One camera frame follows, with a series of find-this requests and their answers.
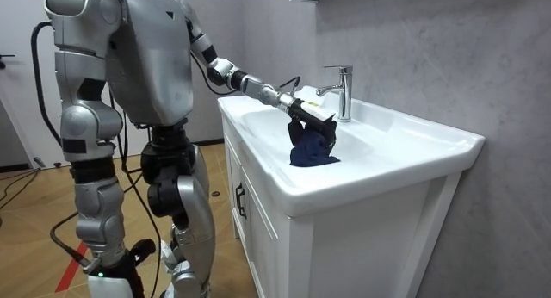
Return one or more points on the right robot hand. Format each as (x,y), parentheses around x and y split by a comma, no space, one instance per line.
(113,285)

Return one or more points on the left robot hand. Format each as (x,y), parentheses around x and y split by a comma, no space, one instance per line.
(312,116)

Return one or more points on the dark blue cloth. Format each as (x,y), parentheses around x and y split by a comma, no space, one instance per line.
(311,152)

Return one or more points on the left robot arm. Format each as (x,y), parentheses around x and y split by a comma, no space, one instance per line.
(221,69)

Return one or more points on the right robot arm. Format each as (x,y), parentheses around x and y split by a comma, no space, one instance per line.
(88,126)

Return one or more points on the chrome faucet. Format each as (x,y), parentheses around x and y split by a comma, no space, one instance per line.
(344,95)

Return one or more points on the red floor tape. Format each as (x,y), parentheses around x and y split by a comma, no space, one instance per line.
(71,270)

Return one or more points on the white sink vanity cabinet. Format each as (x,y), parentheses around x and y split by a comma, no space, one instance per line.
(344,190)

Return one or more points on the robot legs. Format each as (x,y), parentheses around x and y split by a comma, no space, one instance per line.
(196,212)

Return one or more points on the robot body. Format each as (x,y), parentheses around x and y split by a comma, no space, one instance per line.
(150,61)

